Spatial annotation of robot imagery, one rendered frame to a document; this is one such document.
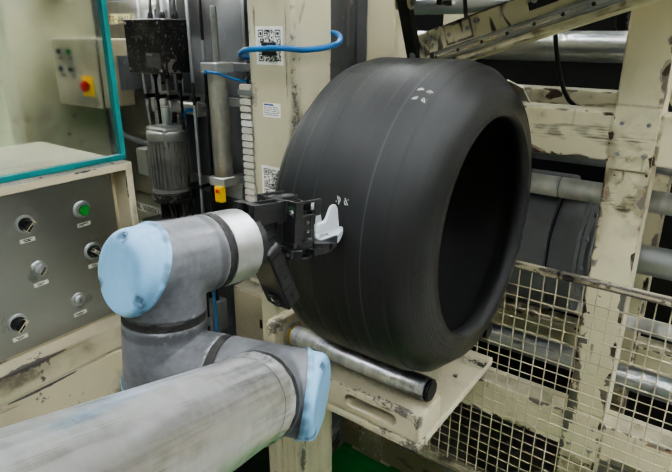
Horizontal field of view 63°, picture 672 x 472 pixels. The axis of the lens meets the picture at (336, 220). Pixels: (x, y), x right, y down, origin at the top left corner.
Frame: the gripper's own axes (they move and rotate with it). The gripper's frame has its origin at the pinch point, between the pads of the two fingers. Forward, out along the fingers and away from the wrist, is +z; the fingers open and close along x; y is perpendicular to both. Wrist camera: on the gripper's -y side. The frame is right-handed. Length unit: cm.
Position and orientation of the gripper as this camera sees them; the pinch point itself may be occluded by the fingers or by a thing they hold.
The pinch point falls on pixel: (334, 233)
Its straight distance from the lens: 84.8
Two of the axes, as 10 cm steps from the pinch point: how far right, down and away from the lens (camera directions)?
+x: -8.0, -1.9, 5.7
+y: 0.7, -9.7, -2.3
